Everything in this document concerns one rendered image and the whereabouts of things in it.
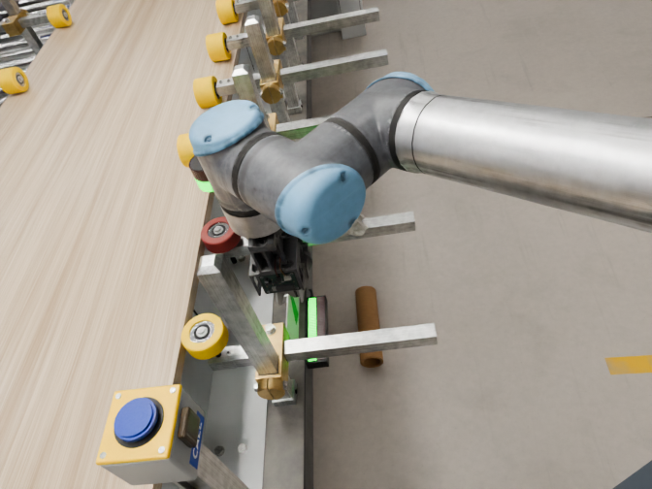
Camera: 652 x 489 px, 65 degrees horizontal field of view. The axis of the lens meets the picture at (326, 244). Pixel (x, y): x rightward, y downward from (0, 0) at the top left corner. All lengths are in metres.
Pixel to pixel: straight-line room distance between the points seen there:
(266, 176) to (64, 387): 0.64
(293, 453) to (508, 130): 0.74
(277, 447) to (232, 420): 0.18
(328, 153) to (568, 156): 0.23
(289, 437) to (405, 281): 1.13
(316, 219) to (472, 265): 1.60
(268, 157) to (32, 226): 0.94
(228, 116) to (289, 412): 0.64
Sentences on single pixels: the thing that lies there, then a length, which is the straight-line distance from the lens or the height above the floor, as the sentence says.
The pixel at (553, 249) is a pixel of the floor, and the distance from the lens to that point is 2.17.
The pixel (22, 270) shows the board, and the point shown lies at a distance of 1.31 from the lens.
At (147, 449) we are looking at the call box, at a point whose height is 1.22.
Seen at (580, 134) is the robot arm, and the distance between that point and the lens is 0.46.
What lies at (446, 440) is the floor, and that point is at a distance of 1.75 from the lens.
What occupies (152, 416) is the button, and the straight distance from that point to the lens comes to 0.51.
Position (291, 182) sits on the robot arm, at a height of 1.32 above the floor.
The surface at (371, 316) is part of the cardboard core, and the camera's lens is 1.87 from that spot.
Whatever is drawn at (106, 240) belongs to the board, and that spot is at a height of 0.90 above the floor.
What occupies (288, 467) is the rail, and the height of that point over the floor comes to 0.70.
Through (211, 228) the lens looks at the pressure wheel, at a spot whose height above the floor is 0.91.
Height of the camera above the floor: 1.64
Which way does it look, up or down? 48 degrees down
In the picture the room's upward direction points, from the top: 16 degrees counter-clockwise
